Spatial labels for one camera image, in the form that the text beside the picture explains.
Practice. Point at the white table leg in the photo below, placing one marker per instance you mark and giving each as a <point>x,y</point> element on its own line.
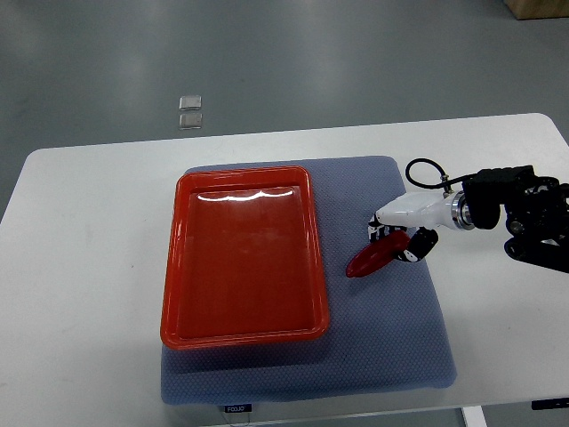
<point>473,416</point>

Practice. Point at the black label tag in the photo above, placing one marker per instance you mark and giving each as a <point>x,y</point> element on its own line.
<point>238,409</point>

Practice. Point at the cardboard box corner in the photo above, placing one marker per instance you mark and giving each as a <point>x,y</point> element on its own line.
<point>538,9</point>

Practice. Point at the lower grey floor plate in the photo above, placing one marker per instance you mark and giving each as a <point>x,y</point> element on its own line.
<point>190,120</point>

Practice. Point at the blue-grey mesh mat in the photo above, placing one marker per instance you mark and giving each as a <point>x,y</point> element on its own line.
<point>386,331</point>

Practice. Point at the red plastic tray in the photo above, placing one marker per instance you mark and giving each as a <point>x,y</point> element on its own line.
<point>244,263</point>

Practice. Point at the upper grey floor plate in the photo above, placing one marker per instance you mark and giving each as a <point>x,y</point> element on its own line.
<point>190,102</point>

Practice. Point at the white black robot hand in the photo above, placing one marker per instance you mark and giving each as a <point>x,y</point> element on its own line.
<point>421,211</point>

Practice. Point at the grey floor plate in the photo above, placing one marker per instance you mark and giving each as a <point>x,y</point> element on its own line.
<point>190,102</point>
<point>190,120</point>

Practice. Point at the red pepper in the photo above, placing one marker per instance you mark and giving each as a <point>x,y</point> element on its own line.
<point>377,254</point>

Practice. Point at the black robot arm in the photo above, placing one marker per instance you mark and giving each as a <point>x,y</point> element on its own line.
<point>536,209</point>

